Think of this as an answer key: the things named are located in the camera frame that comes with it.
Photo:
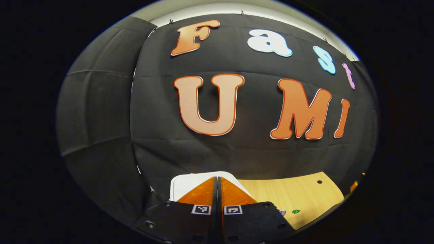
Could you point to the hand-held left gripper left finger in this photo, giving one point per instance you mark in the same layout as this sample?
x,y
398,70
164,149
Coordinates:
x,y
183,223

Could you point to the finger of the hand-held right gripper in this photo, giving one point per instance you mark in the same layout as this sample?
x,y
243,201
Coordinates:
x,y
354,186

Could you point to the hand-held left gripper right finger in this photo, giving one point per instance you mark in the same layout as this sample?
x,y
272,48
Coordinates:
x,y
251,223

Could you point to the white desktop garbage bin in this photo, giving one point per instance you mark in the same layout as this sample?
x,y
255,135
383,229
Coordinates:
x,y
190,184

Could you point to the wooden desktop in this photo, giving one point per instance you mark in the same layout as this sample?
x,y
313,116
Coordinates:
x,y
305,195

